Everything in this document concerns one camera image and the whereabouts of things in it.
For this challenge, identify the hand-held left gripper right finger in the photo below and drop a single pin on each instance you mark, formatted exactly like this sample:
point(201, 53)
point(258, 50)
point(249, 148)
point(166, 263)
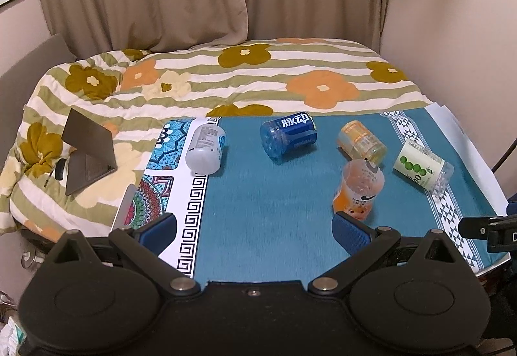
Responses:
point(350, 233)

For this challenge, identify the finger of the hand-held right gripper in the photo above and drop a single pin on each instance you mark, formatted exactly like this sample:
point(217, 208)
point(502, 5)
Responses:
point(472, 226)

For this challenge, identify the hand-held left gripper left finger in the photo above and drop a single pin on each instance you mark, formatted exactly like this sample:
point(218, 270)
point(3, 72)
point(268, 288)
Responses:
point(159, 233)

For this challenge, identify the orange juice bottle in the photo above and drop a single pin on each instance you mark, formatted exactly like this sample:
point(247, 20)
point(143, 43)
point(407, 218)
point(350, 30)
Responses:
point(358, 190)

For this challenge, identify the teal patterned tablecloth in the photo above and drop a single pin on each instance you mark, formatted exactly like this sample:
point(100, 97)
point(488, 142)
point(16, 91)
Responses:
point(262, 214)

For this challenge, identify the amber plastic bottle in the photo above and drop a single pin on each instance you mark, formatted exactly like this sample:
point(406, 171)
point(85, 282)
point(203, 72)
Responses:
point(361, 142)

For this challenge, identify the white plastic bottle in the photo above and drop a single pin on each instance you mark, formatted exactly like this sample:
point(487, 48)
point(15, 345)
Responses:
point(206, 148)

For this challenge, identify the white sheet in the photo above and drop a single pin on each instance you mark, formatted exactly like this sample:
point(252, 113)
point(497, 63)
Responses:
point(454, 128)

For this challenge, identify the blue plastic bottle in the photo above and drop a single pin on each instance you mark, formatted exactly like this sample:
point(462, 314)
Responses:
point(287, 134)

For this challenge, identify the grey laptop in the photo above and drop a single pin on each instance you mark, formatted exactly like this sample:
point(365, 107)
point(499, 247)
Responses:
point(87, 140)

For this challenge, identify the small black device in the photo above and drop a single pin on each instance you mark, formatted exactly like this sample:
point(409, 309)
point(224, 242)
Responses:
point(59, 170)

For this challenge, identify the white green packet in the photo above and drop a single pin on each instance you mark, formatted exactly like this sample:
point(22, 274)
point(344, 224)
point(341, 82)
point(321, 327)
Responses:
point(10, 336)

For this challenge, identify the floral striped blanket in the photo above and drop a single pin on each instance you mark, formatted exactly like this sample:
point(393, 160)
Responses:
point(250, 73)

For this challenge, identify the grey headboard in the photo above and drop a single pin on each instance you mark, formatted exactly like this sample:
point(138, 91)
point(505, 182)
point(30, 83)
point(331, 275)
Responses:
point(36, 57)

